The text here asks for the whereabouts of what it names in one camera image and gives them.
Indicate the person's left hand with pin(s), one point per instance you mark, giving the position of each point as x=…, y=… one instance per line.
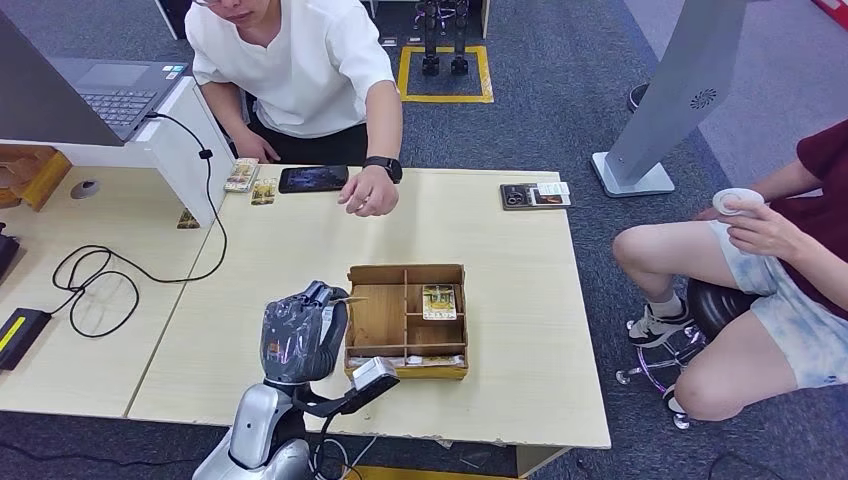
x=371, y=195
x=768, y=232

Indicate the person's right hand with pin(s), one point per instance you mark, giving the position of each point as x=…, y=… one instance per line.
x=706, y=214
x=257, y=147

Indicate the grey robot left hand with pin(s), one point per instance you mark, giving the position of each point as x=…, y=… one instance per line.
x=298, y=338

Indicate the white round object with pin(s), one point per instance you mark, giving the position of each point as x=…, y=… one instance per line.
x=735, y=197

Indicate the person's right forearm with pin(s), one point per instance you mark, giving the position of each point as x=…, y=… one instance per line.
x=222, y=112

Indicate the person's left forearm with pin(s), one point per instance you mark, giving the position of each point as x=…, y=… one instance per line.
x=384, y=126

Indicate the printed card stack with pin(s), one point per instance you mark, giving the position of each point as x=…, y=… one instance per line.
x=242, y=175

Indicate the person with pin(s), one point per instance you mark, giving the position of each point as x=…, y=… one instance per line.
x=821, y=225
x=298, y=66

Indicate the yellow printed room key card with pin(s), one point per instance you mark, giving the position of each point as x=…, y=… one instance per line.
x=439, y=302

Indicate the white paper card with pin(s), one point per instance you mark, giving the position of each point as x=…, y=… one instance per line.
x=553, y=189

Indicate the black wristwatch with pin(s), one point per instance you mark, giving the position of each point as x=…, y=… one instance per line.
x=384, y=167

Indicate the black smartphone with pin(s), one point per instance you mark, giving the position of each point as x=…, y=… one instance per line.
x=312, y=179

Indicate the white desk riser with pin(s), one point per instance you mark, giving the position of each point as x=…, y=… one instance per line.
x=179, y=154

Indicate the wooden compartment box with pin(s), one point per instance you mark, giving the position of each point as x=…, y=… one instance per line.
x=381, y=314

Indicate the black stool chrome base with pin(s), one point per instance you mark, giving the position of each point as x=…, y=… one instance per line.
x=719, y=305

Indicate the yellow floor tape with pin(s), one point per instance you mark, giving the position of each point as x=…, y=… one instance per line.
x=445, y=98
x=430, y=474

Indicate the dark round bin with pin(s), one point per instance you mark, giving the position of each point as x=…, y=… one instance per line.
x=637, y=97

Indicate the white leaning kiosk stand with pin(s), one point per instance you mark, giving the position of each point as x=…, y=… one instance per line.
x=682, y=66

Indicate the grey laptop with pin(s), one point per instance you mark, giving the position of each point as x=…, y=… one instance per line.
x=112, y=93

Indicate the black robot leg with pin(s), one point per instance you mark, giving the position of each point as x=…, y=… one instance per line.
x=460, y=40
x=431, y=40

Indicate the yellow wooden box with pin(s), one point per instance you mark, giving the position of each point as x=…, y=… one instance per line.
x=40, y=175

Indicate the red object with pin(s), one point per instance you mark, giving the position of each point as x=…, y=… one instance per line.
x=838, y=6

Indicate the black power adapter yellow label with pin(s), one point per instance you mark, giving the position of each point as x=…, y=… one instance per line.
x=26, y=334

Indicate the black device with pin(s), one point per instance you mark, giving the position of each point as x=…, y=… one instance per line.
x=5, y=255

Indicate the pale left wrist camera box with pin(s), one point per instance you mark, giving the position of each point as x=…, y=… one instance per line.
x=374, y=372

